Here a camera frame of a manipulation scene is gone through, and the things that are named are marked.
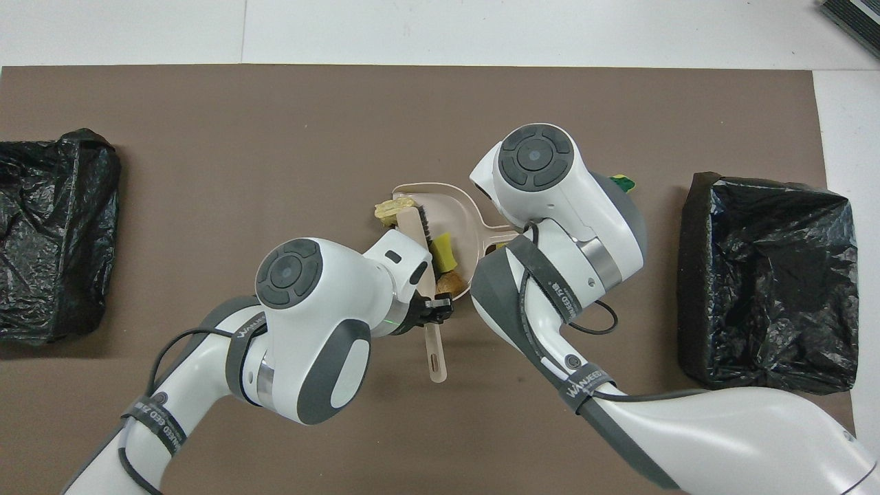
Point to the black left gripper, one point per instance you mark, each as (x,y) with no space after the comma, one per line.
(412,317)

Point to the brown bread roll toy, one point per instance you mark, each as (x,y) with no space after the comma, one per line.
(450,282)

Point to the beige hand brush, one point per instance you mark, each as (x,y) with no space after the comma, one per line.
(437,357)

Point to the notched yellow sponge piece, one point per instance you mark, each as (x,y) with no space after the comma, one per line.
(445,251)

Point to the beige plastic dustpan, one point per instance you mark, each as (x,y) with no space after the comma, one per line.
(460,213)

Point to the pale croissant bread toy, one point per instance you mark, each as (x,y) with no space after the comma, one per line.
(390,210)

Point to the green and yellow sponge piece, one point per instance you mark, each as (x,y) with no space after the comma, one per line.
(624,182)

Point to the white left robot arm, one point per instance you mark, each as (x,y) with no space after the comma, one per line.
(316,330)

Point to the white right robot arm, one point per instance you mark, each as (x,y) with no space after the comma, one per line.
(570,206)

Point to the black bag-lined bin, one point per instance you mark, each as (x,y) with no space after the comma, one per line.
(770,289)
(55,240)

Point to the large brown table mat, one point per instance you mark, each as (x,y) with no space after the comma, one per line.
(275,124)

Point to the dark ribbed device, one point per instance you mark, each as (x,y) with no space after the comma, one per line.
(852,15)

